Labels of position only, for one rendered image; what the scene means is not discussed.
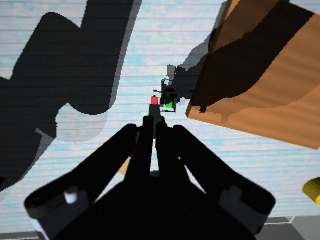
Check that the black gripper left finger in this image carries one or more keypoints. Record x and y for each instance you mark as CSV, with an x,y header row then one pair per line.
x,y
56,204

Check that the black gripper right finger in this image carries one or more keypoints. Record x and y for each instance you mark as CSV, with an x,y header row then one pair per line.
x,y
247,201

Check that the yellow short cylinder with center hole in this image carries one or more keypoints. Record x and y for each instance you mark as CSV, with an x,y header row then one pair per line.
x,y
312,190

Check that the tan cardboard box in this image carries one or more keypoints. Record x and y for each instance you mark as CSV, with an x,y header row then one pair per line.
x,y
123,168

